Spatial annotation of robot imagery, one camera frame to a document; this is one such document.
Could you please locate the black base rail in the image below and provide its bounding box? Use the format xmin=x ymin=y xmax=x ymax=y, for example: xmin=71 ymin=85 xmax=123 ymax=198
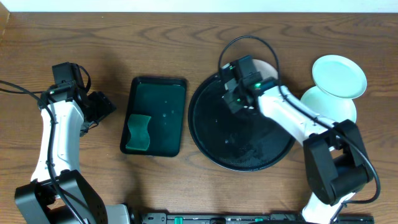
xmin=138 ymin=212 xmax=376 ymax=224

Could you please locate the mint green plate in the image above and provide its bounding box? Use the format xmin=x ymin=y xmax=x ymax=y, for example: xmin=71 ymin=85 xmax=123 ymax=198
xmin=300 ymin=86 xmax=357 ymax=123
xmin=312 ymin=55 xmax=368 ymax=99

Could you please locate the round black tray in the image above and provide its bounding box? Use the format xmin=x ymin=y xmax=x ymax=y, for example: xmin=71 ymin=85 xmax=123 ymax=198
xmin=188 ymin=74 xmax=295 ymax=172

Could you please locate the dark green rectangular tray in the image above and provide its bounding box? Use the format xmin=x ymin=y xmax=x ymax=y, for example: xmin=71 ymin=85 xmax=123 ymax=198
xmin=119 ymin=77 xmax=187 ymax=157

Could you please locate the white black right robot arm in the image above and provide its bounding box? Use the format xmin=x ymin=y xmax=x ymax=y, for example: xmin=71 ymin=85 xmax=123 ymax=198
xmin=221 ymin=72 xmax=380 ymax=223

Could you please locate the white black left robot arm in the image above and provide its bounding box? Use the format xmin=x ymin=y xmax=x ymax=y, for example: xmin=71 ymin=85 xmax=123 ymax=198
xmin=15 ymin=82 xmax=131 ymax=223

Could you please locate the green sponge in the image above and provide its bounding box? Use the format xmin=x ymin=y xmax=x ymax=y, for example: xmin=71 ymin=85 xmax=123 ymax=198
xmin=126 ymin=114 xmax=151 ymax=151

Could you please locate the mint green plate front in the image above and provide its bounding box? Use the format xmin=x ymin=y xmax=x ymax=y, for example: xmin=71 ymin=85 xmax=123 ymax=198
xmin=312 ymin=55 xmax=368 ymax=99

